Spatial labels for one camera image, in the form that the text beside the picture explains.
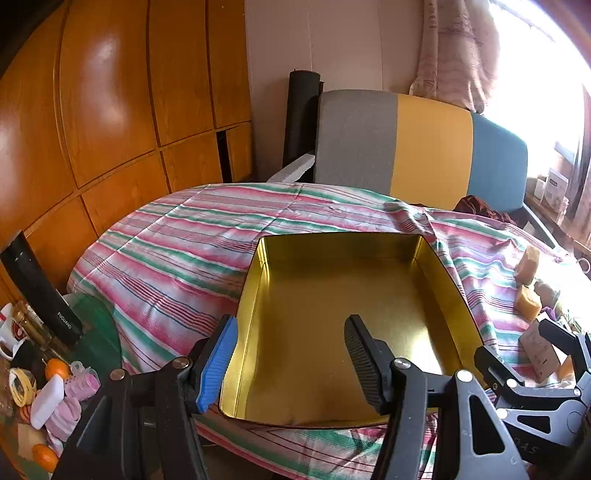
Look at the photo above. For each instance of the dark red cloth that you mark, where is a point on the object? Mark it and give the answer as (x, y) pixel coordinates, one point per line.
(475, 205)

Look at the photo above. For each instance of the wooden desk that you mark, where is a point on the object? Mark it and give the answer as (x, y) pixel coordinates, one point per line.
(572, 235)

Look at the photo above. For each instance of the grey yellow blue chair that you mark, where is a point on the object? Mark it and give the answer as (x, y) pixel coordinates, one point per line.
(355, 138)

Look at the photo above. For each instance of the patterned curtain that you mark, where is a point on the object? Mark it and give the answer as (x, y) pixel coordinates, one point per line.
(452, 55)

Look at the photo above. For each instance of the white cup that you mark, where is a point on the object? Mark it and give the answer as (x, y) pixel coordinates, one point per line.
(539, 188)

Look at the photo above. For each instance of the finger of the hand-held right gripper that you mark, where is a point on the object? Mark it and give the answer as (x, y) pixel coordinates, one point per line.
(491, 367)
(579, 355)

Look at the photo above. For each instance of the brown cardboard box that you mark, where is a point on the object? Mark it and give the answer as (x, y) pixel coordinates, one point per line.
(540, 350)

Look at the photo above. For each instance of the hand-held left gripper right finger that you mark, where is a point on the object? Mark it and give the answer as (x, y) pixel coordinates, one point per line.
(364, 364)

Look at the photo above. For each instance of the green glass side table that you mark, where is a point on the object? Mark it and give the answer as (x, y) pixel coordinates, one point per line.
(97, 323)

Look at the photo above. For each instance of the amber glass bottle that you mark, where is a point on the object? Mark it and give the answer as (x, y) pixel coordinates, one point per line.
(28, 323)

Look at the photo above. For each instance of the orange fruit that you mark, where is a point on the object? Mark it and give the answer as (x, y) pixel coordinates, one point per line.
(57, 369)
(45, 457)

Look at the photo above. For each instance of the pink green striped bed sheet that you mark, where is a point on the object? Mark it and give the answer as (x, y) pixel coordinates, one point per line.
(184, 240)

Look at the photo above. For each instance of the wooden wardrobe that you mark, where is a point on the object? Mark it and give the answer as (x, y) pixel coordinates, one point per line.
(115, 92)

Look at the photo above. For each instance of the black vacuum flask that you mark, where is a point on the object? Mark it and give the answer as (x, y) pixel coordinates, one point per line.
(46, 295)

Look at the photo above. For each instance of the yellow sponge cake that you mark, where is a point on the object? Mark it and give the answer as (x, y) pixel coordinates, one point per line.
(527, 265)
(527, 302)

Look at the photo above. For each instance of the pink hair roller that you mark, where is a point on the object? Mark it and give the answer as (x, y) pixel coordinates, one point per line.
(64, 417)
(83, 385)

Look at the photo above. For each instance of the grey metal bed rail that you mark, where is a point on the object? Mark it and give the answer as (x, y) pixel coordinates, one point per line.
(538, 228)

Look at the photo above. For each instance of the gold metal tin tray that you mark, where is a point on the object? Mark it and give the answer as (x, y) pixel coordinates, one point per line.
(323, 300)

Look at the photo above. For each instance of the white plastic case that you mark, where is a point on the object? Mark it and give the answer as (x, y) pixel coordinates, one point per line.
(46, 401)

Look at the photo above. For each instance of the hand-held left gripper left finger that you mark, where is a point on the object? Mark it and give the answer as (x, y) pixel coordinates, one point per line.
(221, 360)

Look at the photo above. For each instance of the white red mug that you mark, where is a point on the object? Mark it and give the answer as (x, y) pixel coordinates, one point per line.
(9, 327)

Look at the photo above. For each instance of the white tape roll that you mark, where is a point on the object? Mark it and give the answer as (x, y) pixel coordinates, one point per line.
(585, 265)

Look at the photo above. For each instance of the white bed frame rail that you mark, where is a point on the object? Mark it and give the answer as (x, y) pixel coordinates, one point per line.
(291, 168)

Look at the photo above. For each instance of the white cardboard box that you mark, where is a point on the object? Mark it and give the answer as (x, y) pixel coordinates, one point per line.
(556, 187)

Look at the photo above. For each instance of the black rolled mat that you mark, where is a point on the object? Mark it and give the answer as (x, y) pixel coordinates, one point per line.
(298, 120)

